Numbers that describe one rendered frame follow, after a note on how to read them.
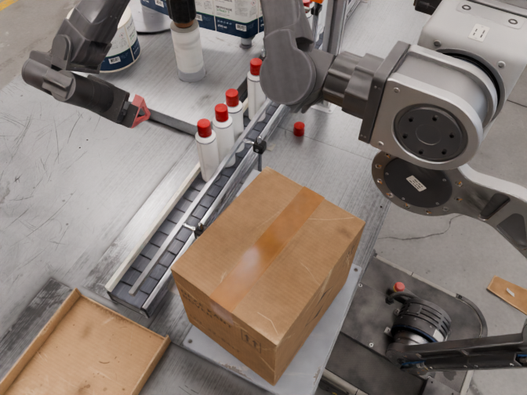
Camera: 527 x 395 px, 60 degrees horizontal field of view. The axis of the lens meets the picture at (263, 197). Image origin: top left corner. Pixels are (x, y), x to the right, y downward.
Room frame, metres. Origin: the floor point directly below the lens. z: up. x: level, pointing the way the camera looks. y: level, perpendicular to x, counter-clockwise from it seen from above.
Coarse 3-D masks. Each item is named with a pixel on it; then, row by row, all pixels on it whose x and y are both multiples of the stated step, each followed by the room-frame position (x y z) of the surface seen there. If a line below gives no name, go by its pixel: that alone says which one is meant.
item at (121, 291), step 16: (272, 112) 1.04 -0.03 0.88; (256, 128) 0.97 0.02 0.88; (240, 160) 0.84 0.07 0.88; (224, 176) 0.78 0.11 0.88; (192, 192) 0.73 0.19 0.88; (208, 192) 0.73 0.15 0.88; (176, 208) 0.68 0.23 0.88; (208, 208) 0.68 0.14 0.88; (192, 224) 0.63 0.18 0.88; (160, 240) 0.58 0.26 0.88; (176, 240) 0.58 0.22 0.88; (144, 256) 0.54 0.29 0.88; (128, 272) 0.49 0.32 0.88; (160, 272) 0.49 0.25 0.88; (128, 288) 0.45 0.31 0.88; (144, 288) 0.45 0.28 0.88
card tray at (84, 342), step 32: (64, 320) 0.39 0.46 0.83; (96, 320) 0.39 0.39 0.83; (128, 320) 0.39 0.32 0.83; (32, 352) 0.32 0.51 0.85; (64, 352) 0.32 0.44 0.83; (96, 352) 0.32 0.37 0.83; (128, 352) 0.32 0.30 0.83; (160, 352) 0.31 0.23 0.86; (0, 384) 0.24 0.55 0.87; (32, 384) 0.25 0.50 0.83; (64, 384) 0.25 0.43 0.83; (96, 384) 0.25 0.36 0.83; (128, 384) 0.25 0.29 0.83
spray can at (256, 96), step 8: (256, 64) 1.00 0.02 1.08; (248, 72) 1.02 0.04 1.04; (256, 72) 1.00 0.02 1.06; (248, 80) 1.00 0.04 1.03; (256, 80) 0.99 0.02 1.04; (248, 88) 1.01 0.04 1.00; (256, 88) 0.99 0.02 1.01; (248, 96) 1.01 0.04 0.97; (256, 96) 0.99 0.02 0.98; (264, 96) 1.00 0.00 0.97; (248, 104) 1.01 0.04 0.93; (256, 104) 0.99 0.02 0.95; (256, 112) 0.99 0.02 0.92; (264, 112) 1.01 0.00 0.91
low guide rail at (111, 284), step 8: (200, 168) 0.79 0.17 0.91; (192, 176) 0.76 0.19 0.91; (184, 184) 0.73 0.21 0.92; (176, 192) 0.71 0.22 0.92; (176, 200) 0.69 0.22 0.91; (168, 208) 0.65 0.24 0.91; (160, 216) 0.63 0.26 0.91; (152, 224) 0.61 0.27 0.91; (160, 224) 0.62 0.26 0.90; (152, 232) 0.59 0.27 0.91; (144, 240) 0.56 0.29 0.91; (136, 248) 0.54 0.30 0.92; (128, 256) 0.52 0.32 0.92; (136, 256) 0.53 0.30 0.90; (128, 264) 0.50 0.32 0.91; (120, 272) 0.48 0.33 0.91; (112, 280) 0.46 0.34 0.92; (112, 288) 0.44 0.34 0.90
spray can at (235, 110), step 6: (228, 90) 0.90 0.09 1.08; (234, 90) 0.90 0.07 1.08; (228, 96) 0.88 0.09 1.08; (234, 96) 0.88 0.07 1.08; (228, 102) 0.88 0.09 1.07; (234, 102) 0.88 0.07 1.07; (240, 102) 0.90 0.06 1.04; (228, 108) 0.88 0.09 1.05; (234, 108) 0.88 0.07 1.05; (240, 108) 0.88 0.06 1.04; (234, 114) 0.87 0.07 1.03; (240, 114) 0.88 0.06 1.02; (234, 120) 0.87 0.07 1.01; (240, 120) 0.88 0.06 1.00; (234, 126) 0.87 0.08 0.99; (240, 126) 0.88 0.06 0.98; (234, 132) 0.87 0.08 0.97; (240, 132) 0.87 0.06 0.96; (234, 138) 0.87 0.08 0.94; (240, 150) 0.87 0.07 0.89
